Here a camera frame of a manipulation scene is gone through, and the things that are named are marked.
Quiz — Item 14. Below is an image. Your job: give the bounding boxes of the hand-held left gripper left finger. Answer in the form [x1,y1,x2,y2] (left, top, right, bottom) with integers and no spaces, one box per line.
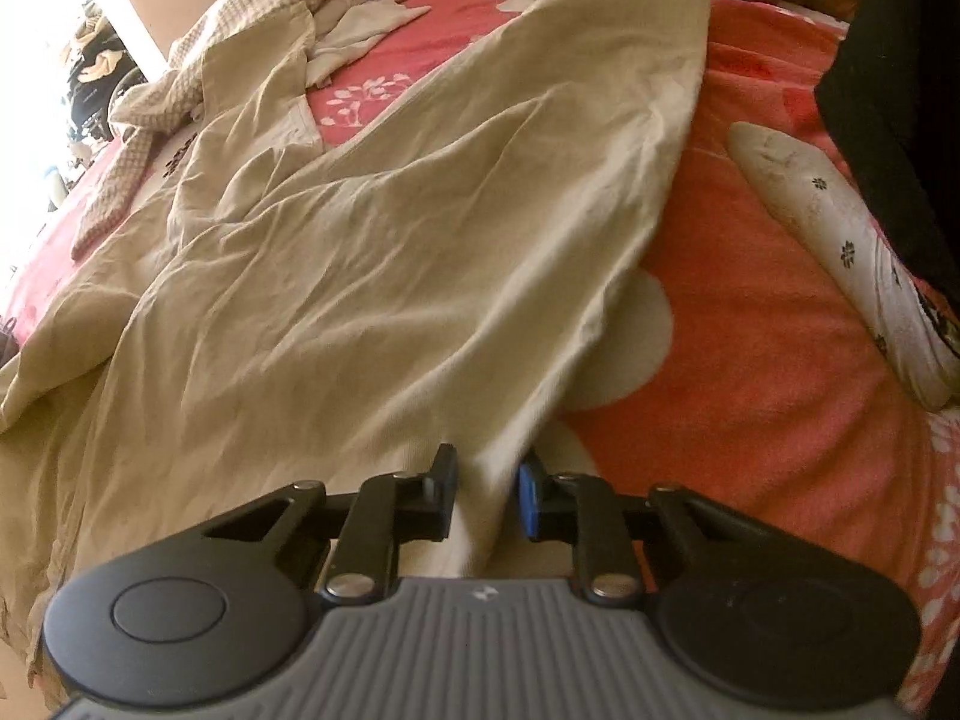
[201,444,460,605]

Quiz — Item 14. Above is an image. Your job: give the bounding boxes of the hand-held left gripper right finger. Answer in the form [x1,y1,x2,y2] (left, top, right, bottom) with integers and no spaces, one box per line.
[517,450,758,607]

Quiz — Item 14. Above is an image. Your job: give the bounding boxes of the beige pants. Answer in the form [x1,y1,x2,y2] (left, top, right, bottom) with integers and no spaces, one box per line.
[0,0,713,691]

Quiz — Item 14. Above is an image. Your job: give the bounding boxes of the black garment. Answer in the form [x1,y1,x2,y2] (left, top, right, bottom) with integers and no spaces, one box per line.
[814,0,960,297]

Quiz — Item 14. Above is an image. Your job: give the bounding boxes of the white floral cloth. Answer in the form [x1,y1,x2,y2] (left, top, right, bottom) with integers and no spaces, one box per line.
[726,120,960,413]

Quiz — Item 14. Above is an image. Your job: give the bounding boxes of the beige checked garment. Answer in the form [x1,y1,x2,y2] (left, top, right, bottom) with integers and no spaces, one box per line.
[71,0,361,260]

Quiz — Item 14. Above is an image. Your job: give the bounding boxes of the wheelchair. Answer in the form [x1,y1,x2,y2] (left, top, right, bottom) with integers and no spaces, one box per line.
[45,0,151,188]

